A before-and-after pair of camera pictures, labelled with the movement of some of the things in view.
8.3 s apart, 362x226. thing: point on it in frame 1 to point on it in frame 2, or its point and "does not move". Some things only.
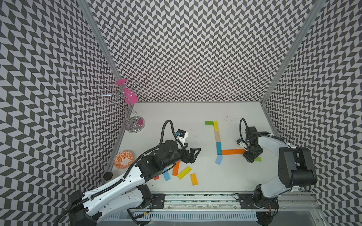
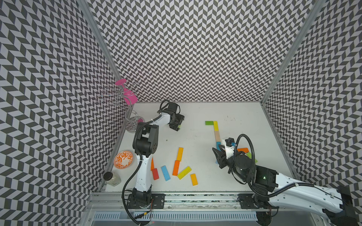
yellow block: x=216 y=125 does not move
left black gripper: x=192 y=157 to x=175 y=126
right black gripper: x=250 y=157 to x=221 y=157
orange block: x=239 y=151 does not move
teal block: x=218 y=148 does not move
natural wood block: x=217 y=136 does not move
